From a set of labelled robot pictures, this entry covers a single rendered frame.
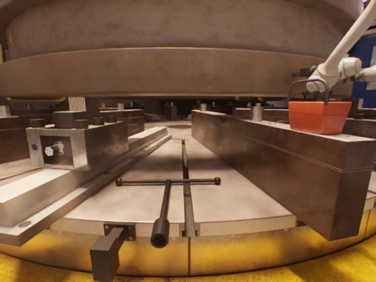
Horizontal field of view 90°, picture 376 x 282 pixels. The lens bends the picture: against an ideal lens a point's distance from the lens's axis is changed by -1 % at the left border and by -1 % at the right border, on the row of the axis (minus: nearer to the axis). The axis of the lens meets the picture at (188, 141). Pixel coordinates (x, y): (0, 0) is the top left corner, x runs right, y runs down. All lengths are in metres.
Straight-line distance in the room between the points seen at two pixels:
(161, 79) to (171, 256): 0.98
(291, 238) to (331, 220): 0.32
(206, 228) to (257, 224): 0.23
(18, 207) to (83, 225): 0.25
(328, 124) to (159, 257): 0.91
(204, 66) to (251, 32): 0.48
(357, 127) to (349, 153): 1.16
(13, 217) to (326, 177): 1.16
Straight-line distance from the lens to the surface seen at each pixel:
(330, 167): 0.85
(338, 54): 1.20
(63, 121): 1.22
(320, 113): 0.88
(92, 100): 1.32
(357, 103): 2.09
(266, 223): 0.99
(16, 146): 2.20
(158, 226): 0.79
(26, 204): 1.01
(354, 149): 0.84
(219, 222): 0.90
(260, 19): 1.67
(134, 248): 1.03
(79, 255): 1.18
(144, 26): 1.51
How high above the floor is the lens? 0.81
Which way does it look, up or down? 12 degrees down
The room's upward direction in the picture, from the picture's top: straight up
